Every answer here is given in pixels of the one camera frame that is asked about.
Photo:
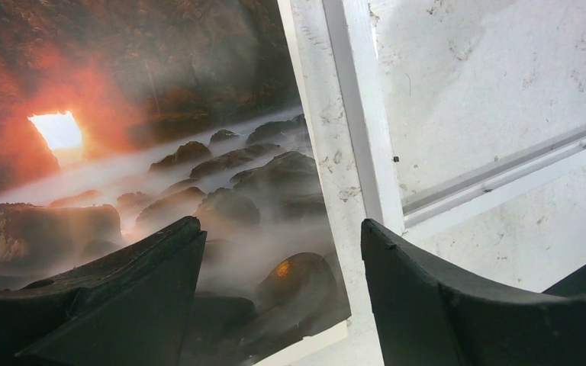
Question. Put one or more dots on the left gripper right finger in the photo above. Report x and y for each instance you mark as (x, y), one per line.
(429, 311)

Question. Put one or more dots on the white picture frame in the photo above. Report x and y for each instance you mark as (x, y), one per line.
(460, 125)

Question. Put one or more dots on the landscape sunset photo print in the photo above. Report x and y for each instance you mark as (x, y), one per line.
(119, 118)

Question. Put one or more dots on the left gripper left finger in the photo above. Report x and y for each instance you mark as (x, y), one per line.
(130, 307)

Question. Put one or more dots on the white brown backing board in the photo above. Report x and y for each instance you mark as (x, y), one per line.
(307, 346)

